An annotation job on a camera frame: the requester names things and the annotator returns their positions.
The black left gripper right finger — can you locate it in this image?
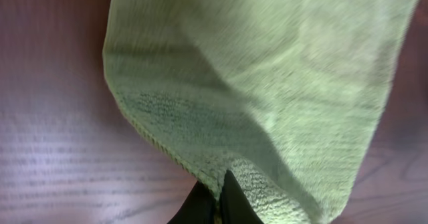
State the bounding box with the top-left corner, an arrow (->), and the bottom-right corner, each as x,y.
220,171 -> 263,224

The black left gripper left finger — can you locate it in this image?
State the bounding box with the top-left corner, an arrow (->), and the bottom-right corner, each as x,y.
168,182 -> 216,224

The light green cloth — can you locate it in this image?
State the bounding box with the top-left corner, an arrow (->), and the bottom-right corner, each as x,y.
103,0 -> 418,223

